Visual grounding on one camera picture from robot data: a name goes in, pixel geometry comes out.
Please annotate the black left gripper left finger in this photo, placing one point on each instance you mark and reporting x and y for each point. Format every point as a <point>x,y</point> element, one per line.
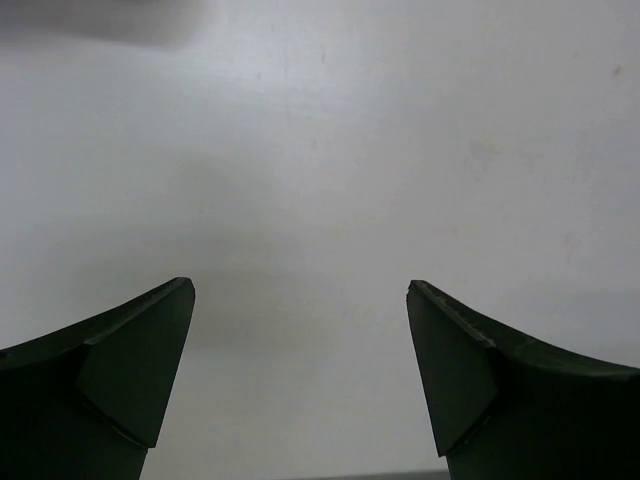
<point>88,401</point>

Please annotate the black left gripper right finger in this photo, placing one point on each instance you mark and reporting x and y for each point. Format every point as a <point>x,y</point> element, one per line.
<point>505,405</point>

